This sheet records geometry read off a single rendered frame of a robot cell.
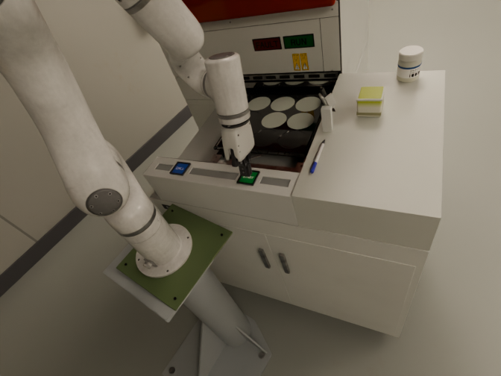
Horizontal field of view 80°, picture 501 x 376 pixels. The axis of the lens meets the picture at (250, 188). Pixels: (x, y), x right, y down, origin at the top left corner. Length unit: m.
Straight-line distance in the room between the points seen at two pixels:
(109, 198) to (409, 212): 0.67
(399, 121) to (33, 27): 0.89
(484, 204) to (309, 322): 1.19
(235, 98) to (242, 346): 1.27
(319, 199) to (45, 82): 0.63
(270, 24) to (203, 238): 0.82
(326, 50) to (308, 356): 1.33
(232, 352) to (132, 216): 1.06
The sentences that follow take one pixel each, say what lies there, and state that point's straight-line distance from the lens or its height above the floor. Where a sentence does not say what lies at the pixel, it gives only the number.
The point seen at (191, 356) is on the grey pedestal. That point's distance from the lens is 1.77.
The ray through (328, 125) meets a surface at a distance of 0.98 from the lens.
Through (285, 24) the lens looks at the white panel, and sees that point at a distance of 1.25.
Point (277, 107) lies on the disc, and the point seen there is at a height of 0.90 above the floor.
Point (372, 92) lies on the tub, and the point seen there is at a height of 1.03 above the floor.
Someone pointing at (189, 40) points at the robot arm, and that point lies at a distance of 0.66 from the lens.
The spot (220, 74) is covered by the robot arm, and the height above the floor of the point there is 1.29.
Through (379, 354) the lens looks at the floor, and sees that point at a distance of 1.64.
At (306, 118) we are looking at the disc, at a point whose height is 0.90.
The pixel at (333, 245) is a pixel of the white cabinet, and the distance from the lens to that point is 0.97.
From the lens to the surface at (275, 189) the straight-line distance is 0.85.
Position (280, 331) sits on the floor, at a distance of 1.68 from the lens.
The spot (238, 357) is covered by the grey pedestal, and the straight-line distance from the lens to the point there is 1.68.
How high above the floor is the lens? 1.58
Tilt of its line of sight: 45 degrees down
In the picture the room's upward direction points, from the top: 21 degrees counter-clockwise
